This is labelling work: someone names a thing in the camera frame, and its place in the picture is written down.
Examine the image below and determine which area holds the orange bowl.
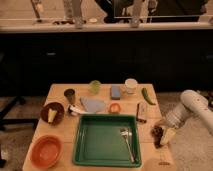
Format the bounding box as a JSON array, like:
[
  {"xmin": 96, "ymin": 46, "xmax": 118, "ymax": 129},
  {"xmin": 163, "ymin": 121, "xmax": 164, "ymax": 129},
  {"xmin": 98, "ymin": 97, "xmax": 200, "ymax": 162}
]
[{"xmin": 30, "ymin": 135, "xmax": 62, "ymax": 169}]

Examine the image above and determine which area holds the black marker pen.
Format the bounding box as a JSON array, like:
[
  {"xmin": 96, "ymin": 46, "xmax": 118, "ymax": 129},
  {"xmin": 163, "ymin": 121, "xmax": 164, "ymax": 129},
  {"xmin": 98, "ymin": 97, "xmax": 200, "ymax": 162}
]
[{"xmin": 136, "ymin": 103, "xmax": 140, "ymax": 121}]

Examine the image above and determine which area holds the black office chair base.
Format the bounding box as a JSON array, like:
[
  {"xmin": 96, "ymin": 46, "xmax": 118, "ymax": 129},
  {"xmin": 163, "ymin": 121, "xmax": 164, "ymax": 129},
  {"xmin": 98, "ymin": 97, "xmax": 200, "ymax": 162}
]
[{"xmin": 0, "ymin": 95, "xmax": 40, "ymax": 132}]

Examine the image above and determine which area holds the small orange dish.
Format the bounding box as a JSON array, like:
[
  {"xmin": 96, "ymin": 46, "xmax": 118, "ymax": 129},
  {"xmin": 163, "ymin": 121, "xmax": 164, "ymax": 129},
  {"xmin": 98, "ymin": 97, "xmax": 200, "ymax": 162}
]
[{"xmin": 109, "ymin": 103, "xmax": 121, "ymax": 114}]

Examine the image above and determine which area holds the white mug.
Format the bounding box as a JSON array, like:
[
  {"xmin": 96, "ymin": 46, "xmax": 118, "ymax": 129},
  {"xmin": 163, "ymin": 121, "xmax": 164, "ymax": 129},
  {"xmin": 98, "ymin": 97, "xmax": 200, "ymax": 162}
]
[{"xmin": 124, "ymin": 78, "xmax": 138, "ymax": 94}]

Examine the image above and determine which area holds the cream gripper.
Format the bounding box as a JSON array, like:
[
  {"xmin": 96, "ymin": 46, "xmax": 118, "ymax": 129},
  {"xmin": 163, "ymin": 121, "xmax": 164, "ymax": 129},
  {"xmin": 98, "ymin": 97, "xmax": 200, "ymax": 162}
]
[{"xmin": 154, "ymin": 120, "xmax": 176, "ymax": 146}]

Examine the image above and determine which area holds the metal cup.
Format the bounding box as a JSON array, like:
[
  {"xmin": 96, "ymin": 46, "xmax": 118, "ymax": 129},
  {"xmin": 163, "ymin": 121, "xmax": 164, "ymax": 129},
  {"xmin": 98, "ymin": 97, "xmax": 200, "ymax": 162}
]
[{"xmin": 64, "ymin": 89, "xmax": 75, "ymax": 104}]

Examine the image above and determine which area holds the black and white utensil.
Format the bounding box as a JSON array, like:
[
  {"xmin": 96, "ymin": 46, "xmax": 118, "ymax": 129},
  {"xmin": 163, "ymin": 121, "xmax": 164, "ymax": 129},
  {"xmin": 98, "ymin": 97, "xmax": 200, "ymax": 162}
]
[{"xmin": 68, "ymin": 105, "xmax": 87, "ymax": 115}]

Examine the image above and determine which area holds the green plastic tray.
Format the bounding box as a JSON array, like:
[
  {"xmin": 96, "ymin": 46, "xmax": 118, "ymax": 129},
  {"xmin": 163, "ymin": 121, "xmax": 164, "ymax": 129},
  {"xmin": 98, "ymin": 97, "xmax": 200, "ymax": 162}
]
[{"xmin": 72, "ymin": 114, "xmax": 142, "ymax": 168}]

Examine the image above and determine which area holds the metal fork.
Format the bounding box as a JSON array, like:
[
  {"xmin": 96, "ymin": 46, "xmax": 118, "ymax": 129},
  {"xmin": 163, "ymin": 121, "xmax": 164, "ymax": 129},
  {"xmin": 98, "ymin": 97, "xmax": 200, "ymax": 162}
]
[{"xmin": 120, "ymin": 128, "xmax": 134, "ymax": 162}]

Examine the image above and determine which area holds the green translucent cup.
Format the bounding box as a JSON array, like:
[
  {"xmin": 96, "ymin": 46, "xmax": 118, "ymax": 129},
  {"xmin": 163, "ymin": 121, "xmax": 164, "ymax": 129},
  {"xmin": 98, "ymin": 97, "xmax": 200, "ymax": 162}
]
[{"xmin": 89, "ymin": 80, "xmax": 101, "ymax": 94}]

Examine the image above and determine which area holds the bunch of dark grapes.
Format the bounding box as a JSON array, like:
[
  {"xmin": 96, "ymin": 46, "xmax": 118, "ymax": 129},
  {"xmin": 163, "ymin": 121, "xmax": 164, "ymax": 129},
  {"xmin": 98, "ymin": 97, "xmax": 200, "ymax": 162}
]
[{"xmin": 151, "ymin": 126, "xmax": 164, "ymax": 148}]

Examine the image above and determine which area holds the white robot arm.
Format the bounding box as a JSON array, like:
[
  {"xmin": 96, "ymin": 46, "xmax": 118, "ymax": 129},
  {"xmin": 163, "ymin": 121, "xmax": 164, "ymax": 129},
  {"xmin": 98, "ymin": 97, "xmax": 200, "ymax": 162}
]
[{"xmin": 156, "ymin": 90, "xmax": 213, "ymax": 146}]

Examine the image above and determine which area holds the yellow cheese wedge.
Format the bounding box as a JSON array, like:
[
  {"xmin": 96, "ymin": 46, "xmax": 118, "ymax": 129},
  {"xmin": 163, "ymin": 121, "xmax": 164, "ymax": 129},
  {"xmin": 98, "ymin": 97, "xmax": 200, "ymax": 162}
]
[{"xmin": 48, "ymin": 109, "xmax": 57, "ymax": 123}]

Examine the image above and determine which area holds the blue sponge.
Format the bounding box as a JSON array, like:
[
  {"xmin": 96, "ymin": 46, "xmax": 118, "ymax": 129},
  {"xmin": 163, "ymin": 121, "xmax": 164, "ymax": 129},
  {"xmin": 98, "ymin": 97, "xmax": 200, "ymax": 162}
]
[{"xmin": 110, "ymin": 85, "xmax": 121, "ymax": 100}]

